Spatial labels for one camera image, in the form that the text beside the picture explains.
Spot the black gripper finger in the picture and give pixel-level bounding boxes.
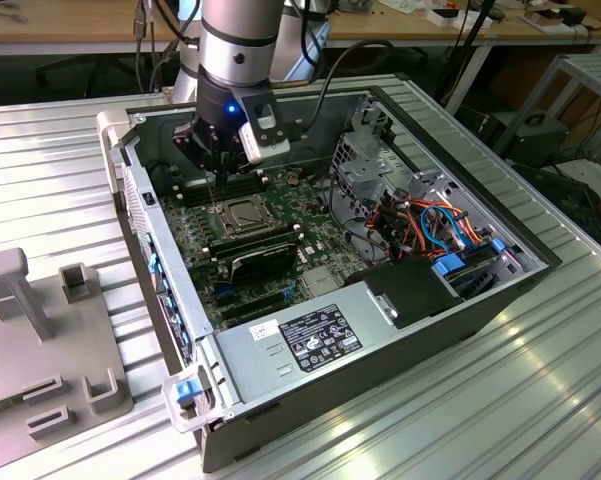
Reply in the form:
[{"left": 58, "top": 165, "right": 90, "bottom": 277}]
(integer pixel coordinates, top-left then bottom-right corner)
[
  {"left": 218, "top": 133, "right": 250, "bottom": 192},
  {"left": 172, "top": 124, "right": 223, "bottom": 193}
]

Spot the silver CPU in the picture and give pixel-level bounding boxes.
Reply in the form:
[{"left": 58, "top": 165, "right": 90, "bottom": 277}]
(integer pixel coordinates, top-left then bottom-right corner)
[{"left": 232, "top": 202, "right": 264, "bottom": 227}]

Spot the metal socket cover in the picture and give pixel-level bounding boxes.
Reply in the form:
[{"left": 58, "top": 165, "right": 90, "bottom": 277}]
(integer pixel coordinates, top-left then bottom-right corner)
[{"left": 222, "top": 196, "right": 274, "bottom": 236}]

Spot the black RAM slot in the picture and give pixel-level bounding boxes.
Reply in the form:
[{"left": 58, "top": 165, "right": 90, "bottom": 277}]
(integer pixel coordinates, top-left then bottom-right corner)
[
  {"left": 174, "top": 169, "right": 265, "bottom": 196},
  {"left": 179, "top": 178, "right": 270, "bottom": 207}
]

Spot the black CPU socket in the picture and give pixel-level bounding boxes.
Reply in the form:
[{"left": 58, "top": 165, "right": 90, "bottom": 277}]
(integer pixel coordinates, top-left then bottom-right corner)
[{"left": 213, "top": 194, "right": 284, "bottom": 240}]

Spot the black expansion slot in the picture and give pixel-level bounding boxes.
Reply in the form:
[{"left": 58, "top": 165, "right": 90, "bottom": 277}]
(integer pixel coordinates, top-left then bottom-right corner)
[
  {"left": 225, "top": 302, "right": 284, "bottom": 327},
  {"left": 219, "top": 288, "right": 287, "bottom": 315}
]

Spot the black RAM stick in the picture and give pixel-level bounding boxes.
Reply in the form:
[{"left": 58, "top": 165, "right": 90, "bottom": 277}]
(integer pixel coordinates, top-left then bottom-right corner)
[{"left": 209, "top": 233, "right": 304, "bottom": 262}]

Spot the black graphics card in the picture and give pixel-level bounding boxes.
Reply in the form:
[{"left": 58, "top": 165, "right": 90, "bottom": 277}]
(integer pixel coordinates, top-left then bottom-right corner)
[{"left": 228, "top": 239, "right": 300, "bottom": 287}]

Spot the green motherboard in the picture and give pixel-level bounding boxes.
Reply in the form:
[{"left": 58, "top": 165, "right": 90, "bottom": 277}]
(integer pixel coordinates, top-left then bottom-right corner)
[{"left": 157, "top": 169, "right": 352, "bottom": 332}]

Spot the silver drive cage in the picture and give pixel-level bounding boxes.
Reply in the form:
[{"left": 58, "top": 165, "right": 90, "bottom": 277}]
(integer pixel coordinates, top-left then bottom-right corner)
[{"left": 329, "top": 130, "right": 387, "bottom": 261}]

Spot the silver chipset heatsink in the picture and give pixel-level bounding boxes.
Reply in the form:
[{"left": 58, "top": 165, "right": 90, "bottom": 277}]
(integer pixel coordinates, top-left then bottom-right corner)
[{"left": 302, "top": 267, "right": 344, "bottom": 297}]

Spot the wooden desk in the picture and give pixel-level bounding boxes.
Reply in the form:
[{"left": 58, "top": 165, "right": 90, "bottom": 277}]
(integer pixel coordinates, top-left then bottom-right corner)
[{"left": 0, "top": 0, "right": 601, "bottom": 56}]

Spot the silver power supply unit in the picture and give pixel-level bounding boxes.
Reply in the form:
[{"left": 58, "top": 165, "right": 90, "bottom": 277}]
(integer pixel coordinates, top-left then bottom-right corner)
[{"left": 213, "top": 280, "right": 399, "bottom": 407}]

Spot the black plastic shroud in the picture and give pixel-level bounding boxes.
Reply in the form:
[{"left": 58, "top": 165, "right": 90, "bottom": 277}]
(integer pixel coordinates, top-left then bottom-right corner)
[{"left": 344, "top": 257, "right": 464, "bottom": 329}]

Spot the clear latch with blue clip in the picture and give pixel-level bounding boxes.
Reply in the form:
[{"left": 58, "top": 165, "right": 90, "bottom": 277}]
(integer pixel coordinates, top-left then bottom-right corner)
[{"left": 160, "top": 364, "right": 216, "bottom": 434}]

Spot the blue disk carrier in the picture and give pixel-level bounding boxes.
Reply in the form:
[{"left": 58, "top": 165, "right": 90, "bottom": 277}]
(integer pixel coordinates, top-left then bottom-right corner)
[{"left": 431, "top": 251, "right": 470, "bottom": 282}]

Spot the grey parts rack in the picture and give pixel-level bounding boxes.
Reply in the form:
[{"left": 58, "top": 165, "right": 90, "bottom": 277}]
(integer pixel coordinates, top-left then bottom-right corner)
[{"left": 0, "top": 247, "right": 134, "bottom": 441}]

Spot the open grey PC case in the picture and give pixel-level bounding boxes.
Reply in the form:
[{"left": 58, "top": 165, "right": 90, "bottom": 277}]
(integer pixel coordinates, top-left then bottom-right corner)
[{"left": 95, "top": 84, "right": 564, "bottom": 474}]

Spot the white box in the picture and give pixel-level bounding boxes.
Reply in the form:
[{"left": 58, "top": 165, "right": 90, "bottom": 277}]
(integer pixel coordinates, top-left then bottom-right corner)
[{"left": 426, "top": 5, "right": 492, "bottom": 29}]

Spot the brown cardboard box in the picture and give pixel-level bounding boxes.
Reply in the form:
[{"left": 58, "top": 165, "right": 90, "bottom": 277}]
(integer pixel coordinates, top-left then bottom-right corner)
[{"left": 522, "top": 8, "right": 565, "bottom": 35}]

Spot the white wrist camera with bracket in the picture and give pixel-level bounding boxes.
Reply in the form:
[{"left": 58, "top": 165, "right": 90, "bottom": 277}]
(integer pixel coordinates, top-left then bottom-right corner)
[{"left": 237, "top": 89, "right": 292, "bottom": 165}]

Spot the grey hanging cable bundle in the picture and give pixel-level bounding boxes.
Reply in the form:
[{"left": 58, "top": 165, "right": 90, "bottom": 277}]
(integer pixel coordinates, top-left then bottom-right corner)
[{"left": 131, "top": 0, "right": 202, "bottom": 97}]

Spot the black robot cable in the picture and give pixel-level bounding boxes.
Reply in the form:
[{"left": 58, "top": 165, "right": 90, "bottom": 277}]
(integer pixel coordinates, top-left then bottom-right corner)
[{"left": 302, "top": 39, "right": 397, "bottom": 147}]

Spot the orange wire bundle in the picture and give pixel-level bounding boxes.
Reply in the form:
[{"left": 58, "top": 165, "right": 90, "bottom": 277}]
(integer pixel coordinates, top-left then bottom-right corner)
[{"left": 372, "top": 198, "right": 484, "bottom": 251}]

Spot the silver metal bracket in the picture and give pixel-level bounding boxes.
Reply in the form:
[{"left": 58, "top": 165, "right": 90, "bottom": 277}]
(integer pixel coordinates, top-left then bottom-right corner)
[{"left": 408, "top": 169, "right": 462, "bottom": 207}]

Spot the blue wire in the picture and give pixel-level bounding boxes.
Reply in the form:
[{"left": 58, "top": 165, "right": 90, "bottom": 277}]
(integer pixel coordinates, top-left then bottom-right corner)
[{"left": 420, "top": 204, "right": 470, "bottom": 250}]

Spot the black box with handle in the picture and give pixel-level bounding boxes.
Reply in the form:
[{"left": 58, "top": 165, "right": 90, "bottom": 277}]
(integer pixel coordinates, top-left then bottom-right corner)
[{"left": 507, "top": 110, "right": 570, "bottom": 169}]

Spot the metal shelf frame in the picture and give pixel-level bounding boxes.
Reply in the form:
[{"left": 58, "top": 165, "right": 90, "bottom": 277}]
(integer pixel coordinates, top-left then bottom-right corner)
[{"left": 492, "top": 52, "right": 601, "bottom": 156}]

